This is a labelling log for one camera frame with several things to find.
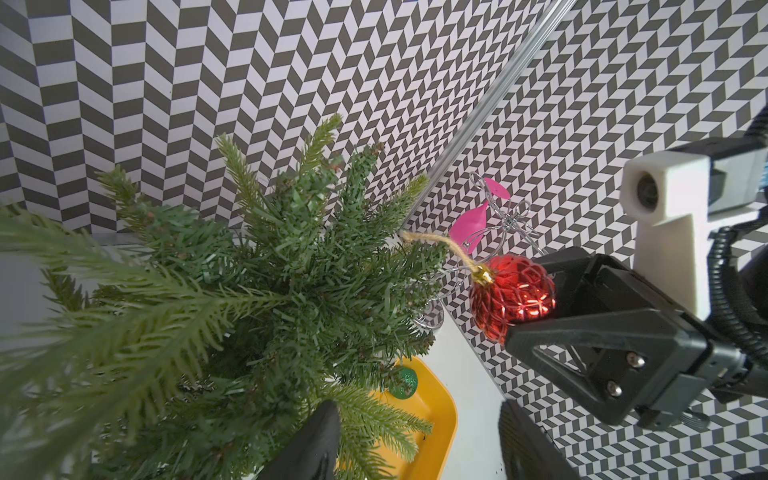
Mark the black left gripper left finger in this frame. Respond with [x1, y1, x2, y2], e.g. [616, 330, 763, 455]
[257, 400, 341, 480]

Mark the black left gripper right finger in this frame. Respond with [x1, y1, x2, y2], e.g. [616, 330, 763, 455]
[498, 399, 579, 480]

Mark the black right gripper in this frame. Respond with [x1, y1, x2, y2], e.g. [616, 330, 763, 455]
[505, 247, 767, 429]

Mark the red faceted ball ornament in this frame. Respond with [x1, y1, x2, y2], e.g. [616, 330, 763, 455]
[470, 254, 556, 345]

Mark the green glitter ball ornament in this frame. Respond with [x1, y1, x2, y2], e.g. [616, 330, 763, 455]
[389, 367, 419, 400]

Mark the small green christmas tree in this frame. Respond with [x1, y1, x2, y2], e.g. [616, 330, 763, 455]
[1, 115, 447, 479]

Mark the yellow plastic tray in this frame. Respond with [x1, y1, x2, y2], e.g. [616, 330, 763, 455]
[336, 357, 458, 479]

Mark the pink plastic wine glass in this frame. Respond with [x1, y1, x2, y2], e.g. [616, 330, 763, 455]
[449, 173, 511, 254]

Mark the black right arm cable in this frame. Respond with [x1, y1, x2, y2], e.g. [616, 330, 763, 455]
[706, 107, 768, 370]

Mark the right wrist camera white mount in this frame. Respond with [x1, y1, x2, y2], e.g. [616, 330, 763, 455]
[620, 137, 767, 321]

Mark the right aluminium corner post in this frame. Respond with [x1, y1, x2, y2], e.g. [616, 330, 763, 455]
[403, 0, 576, 227]

